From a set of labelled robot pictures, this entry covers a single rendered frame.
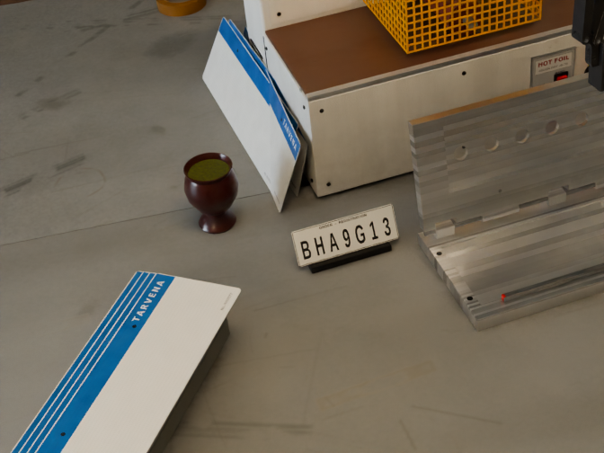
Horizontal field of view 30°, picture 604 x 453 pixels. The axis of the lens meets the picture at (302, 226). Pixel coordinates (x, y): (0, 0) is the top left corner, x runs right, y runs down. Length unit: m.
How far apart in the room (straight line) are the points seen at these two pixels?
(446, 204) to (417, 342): 0.23
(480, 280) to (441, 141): 0.21
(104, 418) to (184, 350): 0.14
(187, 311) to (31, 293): 0.32
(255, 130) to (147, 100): 0.29
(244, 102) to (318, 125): 0.28
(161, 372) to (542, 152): 0.66
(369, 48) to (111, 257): 0.52
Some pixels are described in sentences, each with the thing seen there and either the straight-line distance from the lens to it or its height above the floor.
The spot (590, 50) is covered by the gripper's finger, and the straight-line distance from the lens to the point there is 1.48.
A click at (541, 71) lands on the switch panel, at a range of 1.85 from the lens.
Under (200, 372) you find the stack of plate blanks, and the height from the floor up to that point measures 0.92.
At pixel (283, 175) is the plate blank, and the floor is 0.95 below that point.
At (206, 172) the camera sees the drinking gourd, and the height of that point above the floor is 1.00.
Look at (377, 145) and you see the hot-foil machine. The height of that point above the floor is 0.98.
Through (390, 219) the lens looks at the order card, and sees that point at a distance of 1.70.
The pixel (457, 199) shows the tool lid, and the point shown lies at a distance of 1.67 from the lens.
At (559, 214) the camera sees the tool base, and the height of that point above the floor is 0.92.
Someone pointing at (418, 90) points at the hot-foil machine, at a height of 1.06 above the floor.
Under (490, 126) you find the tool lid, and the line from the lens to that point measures 1.66.
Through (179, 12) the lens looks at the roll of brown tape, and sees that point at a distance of 2.38.
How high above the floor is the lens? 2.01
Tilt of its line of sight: 39 degrees down
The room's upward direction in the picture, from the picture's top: 7 degrees counter-clockwise
